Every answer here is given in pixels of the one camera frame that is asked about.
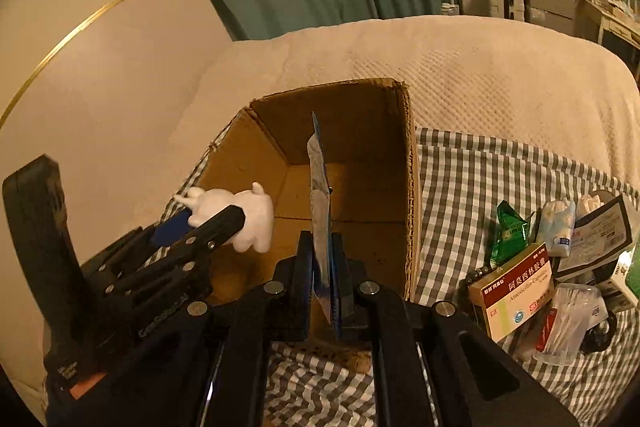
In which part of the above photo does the white plush toy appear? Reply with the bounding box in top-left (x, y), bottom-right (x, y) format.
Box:
top-left (172, 181), bottom-right (274, 254)

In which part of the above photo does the blue white sachet packet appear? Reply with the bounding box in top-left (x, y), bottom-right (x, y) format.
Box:
top-left (307, 113), bottom-right (333, 323)

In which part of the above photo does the red yellow medicine box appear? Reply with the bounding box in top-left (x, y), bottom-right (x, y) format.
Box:
top-left (469, 243), bottom-right (554, 343)

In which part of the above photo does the clear cotton swab container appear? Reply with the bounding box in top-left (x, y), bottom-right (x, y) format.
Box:
top-left (533, 283), bottom-right (608, 366)

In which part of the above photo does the green foil snack packet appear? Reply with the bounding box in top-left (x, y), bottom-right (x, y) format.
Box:
top-left (489, 200), bottom-right (530, 268)

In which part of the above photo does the blue white tissue pack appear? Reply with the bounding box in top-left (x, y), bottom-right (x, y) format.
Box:
top-left (536, 199), bottom-right (576, 258)

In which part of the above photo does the green white carton box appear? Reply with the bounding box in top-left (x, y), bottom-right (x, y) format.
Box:
top-left (597, 245), bottom-right (639, 313)

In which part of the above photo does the brown cardboard box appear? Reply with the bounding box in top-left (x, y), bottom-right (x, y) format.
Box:
top-left (196, 79), bottom-right (421, 305)

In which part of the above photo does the cream quilted bed cover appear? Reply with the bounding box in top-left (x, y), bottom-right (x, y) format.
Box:
top-left (171, 16), bottom-right (639, 191)

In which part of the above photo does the wooden dressing table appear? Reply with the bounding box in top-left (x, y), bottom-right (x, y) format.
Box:
top-left (573, 0), bottom-right (639, 81)

